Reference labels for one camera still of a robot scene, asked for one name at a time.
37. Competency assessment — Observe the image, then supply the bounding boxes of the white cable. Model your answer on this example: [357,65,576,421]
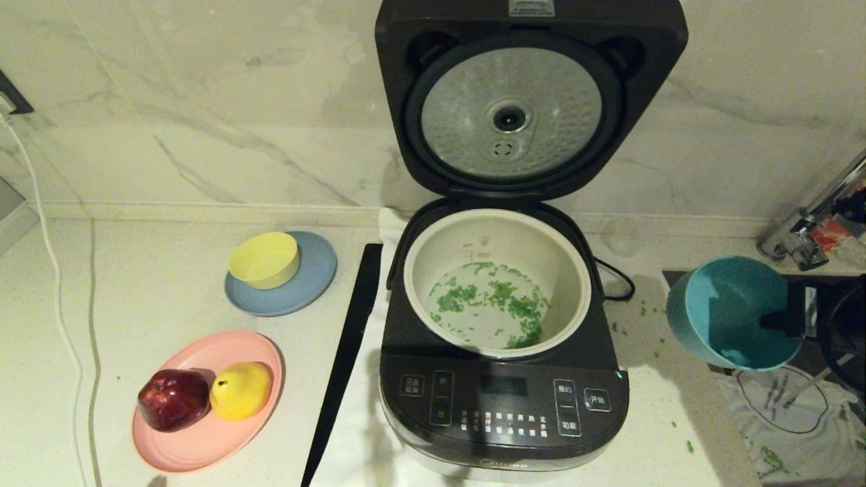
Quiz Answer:
[0,115,89,487]

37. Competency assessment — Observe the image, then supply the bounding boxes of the black rice cooker lid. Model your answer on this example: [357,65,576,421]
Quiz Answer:
[374,0,691,202]

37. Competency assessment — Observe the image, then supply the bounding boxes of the black power cord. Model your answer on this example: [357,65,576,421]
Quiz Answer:
[594,257,637,302]

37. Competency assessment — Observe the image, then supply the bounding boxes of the pink plate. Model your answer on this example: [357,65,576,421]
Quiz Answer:
[132,329,285,473]

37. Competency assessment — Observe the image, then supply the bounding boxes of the teal bowl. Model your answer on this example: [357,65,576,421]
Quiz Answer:
[666,256,804,371]

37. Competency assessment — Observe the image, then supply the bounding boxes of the steel sink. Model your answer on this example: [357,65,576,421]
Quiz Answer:
[663,271,866,487]

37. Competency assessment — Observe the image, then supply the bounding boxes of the white inner pot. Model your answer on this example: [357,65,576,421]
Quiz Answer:
[403,208,593,358]

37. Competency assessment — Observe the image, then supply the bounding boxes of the black flat mat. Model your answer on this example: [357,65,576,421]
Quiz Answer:
[300,243,384,487]

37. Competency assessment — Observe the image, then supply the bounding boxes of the blue plate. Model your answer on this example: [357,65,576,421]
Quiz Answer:
[225,231,338,317]

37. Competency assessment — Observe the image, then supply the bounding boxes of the chrome faucet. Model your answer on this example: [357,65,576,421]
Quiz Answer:
[758,150,866,273]

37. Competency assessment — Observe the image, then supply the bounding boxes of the dark red apple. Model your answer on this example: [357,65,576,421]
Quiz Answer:
[138,369,211,433]

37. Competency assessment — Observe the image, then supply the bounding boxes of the chopped green bits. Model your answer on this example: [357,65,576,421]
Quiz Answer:
[428,261,550,350]

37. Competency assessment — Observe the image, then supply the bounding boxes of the yellow bowl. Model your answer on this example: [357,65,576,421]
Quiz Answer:
[228,231,300,290]

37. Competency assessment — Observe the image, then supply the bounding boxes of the yellow pear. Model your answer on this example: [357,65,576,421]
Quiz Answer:
[210,361,274,421]

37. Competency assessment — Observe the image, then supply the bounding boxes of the black rice cooker body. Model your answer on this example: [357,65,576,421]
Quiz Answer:
[378,198,631,484]

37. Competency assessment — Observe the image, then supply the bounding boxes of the white plastic bag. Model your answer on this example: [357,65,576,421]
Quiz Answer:
[714,369,866,484]

